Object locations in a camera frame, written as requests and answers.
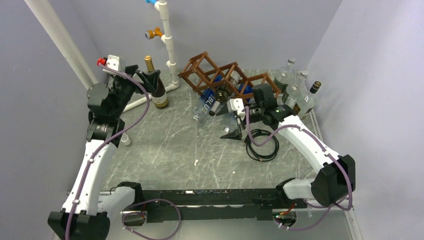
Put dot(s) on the brown wooden wine rack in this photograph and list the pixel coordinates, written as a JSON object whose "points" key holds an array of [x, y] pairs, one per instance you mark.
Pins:
{"points": [[202, 73]]}

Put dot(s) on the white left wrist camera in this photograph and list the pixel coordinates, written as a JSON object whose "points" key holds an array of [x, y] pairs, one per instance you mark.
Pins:
{"points": [[116, 63]]}

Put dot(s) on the clear white labelled bottle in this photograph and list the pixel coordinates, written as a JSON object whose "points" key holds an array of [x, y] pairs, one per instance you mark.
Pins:
{"points": [[294, 89]]}

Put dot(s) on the black labelled whisky bottle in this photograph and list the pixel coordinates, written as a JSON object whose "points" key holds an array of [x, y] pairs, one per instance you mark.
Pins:
{"points": [[306, 101]]}

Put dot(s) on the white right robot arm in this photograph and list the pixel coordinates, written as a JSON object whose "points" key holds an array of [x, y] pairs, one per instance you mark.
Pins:
{"points": [[335, 174]]}

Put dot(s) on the dark red wine bottle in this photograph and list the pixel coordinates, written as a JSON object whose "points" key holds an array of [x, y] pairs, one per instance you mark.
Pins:
{"points": [[159, 97]]}

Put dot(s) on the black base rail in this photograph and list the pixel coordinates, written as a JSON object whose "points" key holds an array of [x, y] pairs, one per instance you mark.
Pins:
{"points": [[213, 204]]}

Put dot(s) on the green wine bottle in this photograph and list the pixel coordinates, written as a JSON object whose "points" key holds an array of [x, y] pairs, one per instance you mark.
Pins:
{"points": [[221, 95]]}

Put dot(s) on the blue labelled clear bottle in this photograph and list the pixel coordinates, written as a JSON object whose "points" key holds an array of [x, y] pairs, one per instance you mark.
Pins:
{"points": [[203, 105]]}

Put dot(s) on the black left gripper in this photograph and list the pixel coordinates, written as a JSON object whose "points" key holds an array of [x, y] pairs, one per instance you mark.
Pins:
{"points": [[149, 80]]}

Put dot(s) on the blue pipe fitting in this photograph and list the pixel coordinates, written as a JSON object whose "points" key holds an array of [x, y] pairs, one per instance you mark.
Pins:
{"points": [[151, 1]]}

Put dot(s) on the round clear glass bottle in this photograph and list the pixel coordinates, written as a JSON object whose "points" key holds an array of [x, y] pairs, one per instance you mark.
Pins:
{"points": [[285, 75]]}

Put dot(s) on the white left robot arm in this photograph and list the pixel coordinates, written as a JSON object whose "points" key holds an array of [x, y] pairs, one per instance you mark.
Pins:
{"points": [[84, 216]]}

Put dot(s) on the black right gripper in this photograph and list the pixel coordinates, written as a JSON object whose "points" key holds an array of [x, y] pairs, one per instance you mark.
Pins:
{"points": [[235, 135]]}

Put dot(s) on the orange pipe fitting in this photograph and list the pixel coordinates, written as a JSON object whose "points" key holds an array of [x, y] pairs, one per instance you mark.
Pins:
{"points": [[152, 33]]}

